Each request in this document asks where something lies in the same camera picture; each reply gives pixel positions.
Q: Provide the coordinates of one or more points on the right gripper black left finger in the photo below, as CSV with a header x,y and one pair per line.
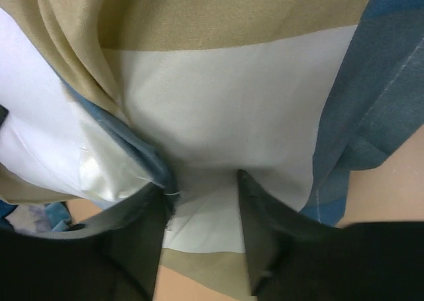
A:
x,y
111,256

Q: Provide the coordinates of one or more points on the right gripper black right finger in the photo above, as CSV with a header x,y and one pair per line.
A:
x,y
292,257

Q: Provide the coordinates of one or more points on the blue tan white patchwork pillow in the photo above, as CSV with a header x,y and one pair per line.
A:
x,y
319,101

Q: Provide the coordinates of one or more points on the blue houndstooth bear pillow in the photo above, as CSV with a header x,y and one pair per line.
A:
x,y
35,218

